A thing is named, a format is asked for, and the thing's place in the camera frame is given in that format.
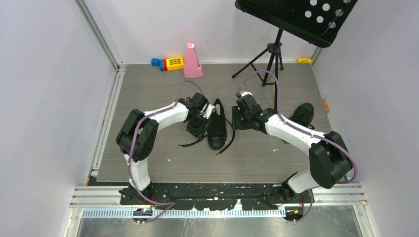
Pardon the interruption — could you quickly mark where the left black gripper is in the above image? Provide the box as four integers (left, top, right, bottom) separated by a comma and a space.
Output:
186, 113, 211, 141

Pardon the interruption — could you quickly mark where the black canvas shoe with laces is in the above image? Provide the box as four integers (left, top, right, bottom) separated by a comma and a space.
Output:
178, 98, 235, 155

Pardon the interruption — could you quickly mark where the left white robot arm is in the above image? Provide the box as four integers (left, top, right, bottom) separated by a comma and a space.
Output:
116, 92, 215, 204

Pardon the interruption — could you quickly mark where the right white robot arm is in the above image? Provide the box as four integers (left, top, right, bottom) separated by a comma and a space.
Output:
232, 92, 355, 203

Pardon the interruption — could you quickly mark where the pink metronome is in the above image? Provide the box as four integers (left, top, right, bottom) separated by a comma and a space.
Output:
183, 42, 203, 79

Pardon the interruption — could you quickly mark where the yellow toy block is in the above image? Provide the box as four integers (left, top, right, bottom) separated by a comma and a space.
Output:
159, 56, 184, 72

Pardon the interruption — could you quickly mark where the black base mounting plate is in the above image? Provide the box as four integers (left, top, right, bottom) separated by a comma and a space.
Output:
119, 183, 311, 211

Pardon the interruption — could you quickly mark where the blue toy block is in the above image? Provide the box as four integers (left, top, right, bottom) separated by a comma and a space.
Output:
151, 58, 160, 67

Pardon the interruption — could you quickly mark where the yellow corner piece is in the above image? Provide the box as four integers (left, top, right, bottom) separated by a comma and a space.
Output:
297, 58, 312, 64

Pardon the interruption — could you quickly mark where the small orange block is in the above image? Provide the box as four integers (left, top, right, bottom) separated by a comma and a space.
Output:
322, 98, 330, 114

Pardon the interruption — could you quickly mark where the black music stand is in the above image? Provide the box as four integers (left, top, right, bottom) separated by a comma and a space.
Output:
231, 0, 358, 114

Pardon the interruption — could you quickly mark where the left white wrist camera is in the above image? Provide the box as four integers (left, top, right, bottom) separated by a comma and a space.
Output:
203, 104, 216, 119

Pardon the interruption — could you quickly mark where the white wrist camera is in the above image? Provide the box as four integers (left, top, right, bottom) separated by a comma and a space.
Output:
203, 104, 216, 119
236, 91, 253, 98

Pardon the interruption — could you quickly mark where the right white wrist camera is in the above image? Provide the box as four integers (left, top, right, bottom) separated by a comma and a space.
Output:
236, 91, 253, 98

